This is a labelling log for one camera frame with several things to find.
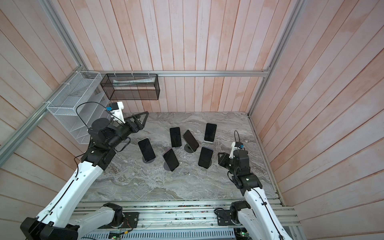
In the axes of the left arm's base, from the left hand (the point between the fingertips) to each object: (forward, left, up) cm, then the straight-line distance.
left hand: (144, 117), depth 66 cm
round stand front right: (-6, -34, -34) cm, 48 cm away
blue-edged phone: (-4, -30, -30) cm, 43 cm away
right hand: (-5, -38, -23) cm, 44 cm away
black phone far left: (0, +5, -29) cm, 30 cm away
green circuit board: (-41, -48, -38) cm, 73 cm away
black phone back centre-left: (+12, -11, -32) cm, 36 cm away
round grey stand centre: (+7, -20, -38) cm, 44 cm away
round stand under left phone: (-4, +5, -36) cm, 37 cm away
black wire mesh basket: (+43, +21, -14) cm, 50 cm away
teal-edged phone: (+8, -22, -30) cm, 38 cm away
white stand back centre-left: (+8, -13, -38) cm, 41 cm away
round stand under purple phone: (-6, -6, -40) cm, 41 cm away
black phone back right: (+15, -35, -28) cm, 47 cm away
